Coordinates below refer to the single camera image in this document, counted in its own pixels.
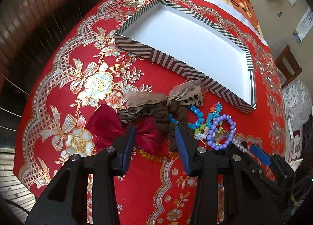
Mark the white floral pillow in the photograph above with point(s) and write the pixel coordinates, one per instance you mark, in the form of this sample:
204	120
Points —
298	103

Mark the striped white tray box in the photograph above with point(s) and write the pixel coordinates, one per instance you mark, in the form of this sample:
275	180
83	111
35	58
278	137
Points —
192	46

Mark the red floral bedspread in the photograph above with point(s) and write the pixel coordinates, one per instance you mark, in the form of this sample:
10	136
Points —
88	70

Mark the wall calendar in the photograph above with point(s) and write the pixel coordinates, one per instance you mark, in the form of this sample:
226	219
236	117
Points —
304	25

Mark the leopard print bow scrunchie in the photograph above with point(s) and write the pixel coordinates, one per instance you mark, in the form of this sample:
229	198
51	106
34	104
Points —
163	108

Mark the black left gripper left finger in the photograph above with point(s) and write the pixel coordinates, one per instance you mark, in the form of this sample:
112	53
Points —
64	200

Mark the wooden slatted headboard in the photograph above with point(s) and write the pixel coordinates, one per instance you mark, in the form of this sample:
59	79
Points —
31	30

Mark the dark red velvet bow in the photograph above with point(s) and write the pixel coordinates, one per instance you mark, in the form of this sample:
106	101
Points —
106	126

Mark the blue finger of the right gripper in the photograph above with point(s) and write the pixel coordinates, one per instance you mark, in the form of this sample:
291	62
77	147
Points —
260	154

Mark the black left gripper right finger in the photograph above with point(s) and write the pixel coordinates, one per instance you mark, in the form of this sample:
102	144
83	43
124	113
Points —
247	200

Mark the wooden chair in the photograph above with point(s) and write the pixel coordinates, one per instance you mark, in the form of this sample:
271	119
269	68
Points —
288	66

